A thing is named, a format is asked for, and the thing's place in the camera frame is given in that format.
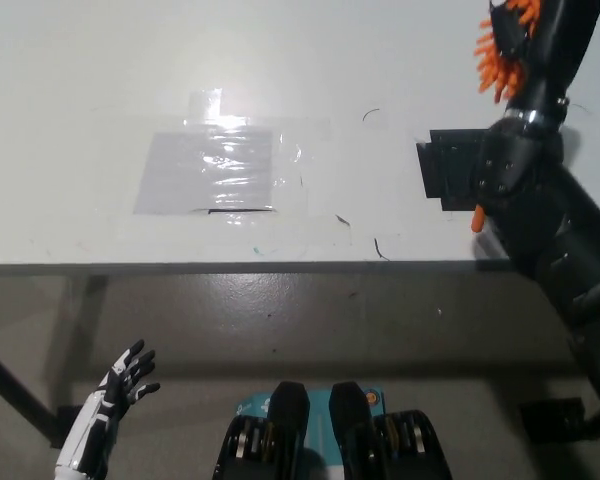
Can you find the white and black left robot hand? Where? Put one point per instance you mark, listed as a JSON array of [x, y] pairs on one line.
[[105, 400]]

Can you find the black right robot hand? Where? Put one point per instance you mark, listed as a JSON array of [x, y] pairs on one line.
[[555, 50]]

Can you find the black and teal robot torso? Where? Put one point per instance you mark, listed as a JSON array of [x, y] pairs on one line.
[[350, 430]]

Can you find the black tape patch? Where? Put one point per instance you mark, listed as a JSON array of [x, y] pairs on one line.
[[450, 170]]

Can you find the clear plastic film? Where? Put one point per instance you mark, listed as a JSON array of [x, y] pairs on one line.
[[310, 170]]

